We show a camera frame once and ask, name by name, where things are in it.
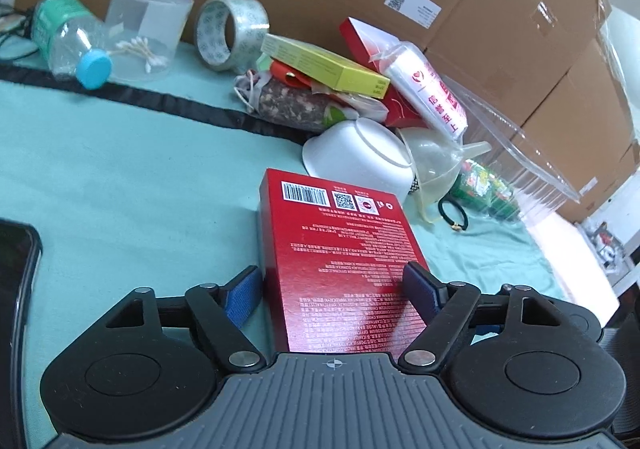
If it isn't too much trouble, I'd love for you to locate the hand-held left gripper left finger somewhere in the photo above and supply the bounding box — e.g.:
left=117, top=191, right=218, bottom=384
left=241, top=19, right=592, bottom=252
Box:
left=102, top=265, right=267, bottom=375

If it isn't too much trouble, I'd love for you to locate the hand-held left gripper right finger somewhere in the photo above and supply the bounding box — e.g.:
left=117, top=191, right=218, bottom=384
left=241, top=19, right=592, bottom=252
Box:
left=398, top=261, right=563, bottom=374

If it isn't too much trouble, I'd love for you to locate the red carton box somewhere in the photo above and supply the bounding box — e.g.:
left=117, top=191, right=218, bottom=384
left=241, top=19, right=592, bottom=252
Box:
left=257, top=168, right=432, bottom=355
left=339, top=17, right=453, bottom=130

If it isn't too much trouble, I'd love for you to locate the green snack packet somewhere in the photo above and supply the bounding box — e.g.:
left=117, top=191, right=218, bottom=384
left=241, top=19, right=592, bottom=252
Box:
left=447, top=160, right=523, bottom=222

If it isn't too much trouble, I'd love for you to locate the clear plastic funnel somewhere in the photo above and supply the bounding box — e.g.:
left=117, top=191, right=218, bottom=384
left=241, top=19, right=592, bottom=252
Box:
left=397, top=126, right=493, bottom=225

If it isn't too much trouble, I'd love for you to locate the clear plastic clamshell container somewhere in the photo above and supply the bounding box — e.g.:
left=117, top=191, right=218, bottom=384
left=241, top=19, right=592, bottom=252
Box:
left=440, top=74, right=583, bottom=225

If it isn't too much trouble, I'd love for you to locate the pink towel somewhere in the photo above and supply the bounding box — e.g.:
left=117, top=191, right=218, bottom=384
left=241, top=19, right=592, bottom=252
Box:
left=525, top=214, right=621, bottom=310

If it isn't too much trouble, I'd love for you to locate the pile of clutter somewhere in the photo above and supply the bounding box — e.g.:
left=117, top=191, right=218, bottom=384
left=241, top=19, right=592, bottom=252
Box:
left=582, top=219, right=628, bottom=277

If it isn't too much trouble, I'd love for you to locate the white bowl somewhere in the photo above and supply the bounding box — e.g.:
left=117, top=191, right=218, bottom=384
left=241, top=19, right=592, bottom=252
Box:
left=301, top=118, right=418, bottom=197

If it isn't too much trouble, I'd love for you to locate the teal cloth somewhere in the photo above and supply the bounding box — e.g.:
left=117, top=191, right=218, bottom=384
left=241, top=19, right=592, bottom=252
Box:
left=0, top=41, right=571, bottom=449

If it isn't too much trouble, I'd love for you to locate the crumpled clear plastic bag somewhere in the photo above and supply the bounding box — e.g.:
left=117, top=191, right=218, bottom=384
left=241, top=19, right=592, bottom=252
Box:
left=310, top=81, right=391, bottom=126

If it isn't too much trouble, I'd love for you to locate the dark speckled pouch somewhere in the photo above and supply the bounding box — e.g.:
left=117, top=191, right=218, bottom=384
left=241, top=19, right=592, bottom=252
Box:
left=234, top=70, right=346, bottom=134

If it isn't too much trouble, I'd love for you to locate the cardboard box with small label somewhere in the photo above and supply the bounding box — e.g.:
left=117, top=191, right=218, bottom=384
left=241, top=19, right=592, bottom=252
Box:
left=520, top=36, right=640, bottom=225

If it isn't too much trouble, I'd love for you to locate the orange plastic item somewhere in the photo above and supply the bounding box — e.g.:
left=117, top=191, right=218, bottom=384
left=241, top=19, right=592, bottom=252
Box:
left=270, top=60, right=313, bottom=88

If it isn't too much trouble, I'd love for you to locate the yellow-green carton box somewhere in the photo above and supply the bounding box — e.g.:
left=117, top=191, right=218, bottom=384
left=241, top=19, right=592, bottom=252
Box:
left=260, top=33, right=392, bottom=100

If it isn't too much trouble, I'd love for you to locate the clear packing tape roll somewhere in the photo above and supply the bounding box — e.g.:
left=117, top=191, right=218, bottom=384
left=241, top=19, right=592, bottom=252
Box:
left=194, top=0, right=271, bottom=76

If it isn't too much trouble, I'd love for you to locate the bunch of cotton swabs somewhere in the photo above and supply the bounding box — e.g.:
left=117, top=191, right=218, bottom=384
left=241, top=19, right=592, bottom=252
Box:
left=114, top=36, right=168, bottom=74

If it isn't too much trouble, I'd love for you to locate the plain cardboard box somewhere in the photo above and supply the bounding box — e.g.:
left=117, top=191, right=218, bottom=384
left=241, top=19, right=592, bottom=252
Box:
left=425, top=0, right=613, bottom=130

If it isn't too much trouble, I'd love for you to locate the white shipping label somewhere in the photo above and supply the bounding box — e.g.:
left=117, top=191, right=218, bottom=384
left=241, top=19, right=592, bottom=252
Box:
left=384, top=0, right=442, bottom=28

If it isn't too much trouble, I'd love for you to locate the clear plastic cylinder tub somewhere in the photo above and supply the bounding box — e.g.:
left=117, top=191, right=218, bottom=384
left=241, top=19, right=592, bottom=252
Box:
left=102, top=0, right=195, bottom=84

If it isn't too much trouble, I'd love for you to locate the clear water bottle blue cap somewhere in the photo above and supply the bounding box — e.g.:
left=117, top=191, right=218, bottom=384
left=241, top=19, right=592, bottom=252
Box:
left=31, top=0, right=113, bottom=90

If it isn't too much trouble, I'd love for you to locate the black hair tie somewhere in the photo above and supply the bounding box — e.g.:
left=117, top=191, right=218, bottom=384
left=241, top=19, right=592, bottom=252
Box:
left=437, top=196, right=469, bottom=232

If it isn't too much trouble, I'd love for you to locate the black fabric strap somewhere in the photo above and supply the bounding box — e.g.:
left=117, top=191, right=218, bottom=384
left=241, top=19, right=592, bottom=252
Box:
left=0, top=63, right=313, bottom=146

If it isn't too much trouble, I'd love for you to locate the dark cable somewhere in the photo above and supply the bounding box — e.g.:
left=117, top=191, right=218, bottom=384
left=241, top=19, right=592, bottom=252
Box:
left=0, top=4, right=38, bottom=62

